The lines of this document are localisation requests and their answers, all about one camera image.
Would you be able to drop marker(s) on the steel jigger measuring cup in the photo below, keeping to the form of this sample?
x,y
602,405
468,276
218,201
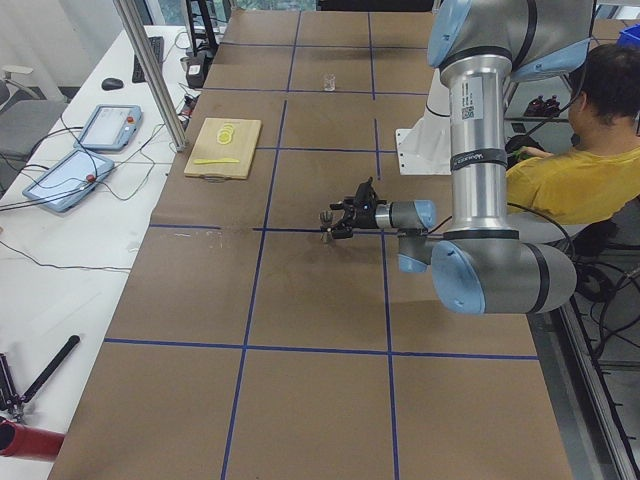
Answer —
x,y
326,220

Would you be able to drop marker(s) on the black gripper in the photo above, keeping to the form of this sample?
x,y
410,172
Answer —
x,y
363,213

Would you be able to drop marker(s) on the red cylinder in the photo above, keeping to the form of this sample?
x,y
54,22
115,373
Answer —
x,y
21,441

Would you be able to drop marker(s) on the person in yellow shirt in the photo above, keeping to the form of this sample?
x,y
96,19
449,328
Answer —
x,y
598,176

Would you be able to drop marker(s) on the near blue teach pendant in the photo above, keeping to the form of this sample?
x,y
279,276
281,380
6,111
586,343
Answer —
x,y
69,181

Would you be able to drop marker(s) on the clear glass beaker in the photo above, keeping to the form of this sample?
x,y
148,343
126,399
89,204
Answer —
x,y
329,82

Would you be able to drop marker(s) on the blue teach pendant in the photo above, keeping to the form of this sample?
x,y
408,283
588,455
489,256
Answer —
x,y
69,181
110,128

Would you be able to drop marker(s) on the black computer mouse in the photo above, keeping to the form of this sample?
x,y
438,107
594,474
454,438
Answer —
x,y
110,84

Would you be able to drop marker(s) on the front lemon slice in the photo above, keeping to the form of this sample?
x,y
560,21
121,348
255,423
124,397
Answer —
x,y
223,138

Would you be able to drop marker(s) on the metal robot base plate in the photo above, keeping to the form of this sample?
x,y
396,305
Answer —
x,y
423,152

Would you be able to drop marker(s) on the aluminium frame post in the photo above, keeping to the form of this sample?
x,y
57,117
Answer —
x,y
137,35

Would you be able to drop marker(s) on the yellow plastic knife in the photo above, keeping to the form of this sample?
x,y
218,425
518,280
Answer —
x,y
222,160

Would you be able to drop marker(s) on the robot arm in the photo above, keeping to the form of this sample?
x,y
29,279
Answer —
x,y
481,265

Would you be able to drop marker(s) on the far blue teach pendant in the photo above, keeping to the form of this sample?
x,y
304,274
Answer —
x,y
110,128

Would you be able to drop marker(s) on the bamboo cutting board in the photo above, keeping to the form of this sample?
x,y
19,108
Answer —
x,y
224,148

